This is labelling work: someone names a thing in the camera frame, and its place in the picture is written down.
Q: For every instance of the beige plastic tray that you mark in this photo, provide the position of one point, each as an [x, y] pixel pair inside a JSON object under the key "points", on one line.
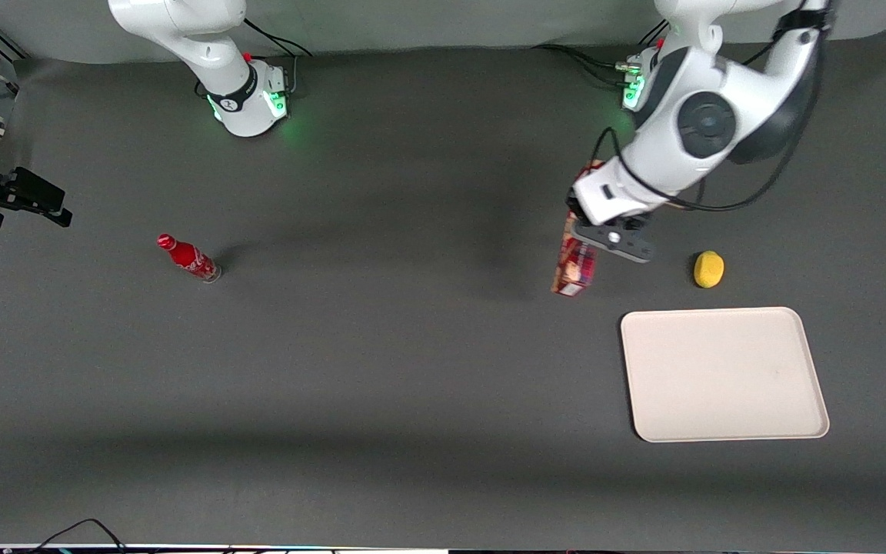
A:
{"points": [[724, 375]]}

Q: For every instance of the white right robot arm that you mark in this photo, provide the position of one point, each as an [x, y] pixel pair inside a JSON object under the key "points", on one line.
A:
{"points": [[204, 54]]}

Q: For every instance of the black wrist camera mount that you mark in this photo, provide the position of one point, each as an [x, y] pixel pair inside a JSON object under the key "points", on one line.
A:
{"points": [[616, 240]]}

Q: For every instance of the red cookie box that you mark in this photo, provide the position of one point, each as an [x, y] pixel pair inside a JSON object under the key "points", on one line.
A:
{"points": [[574, 273]]}

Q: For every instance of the yellow lemon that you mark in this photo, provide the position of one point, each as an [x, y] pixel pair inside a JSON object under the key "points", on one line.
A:
{"points": [[708, 269]]}

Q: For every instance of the red cola bottle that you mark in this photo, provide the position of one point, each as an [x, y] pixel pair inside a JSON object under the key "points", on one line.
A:
{"points": [[188, 258]]}

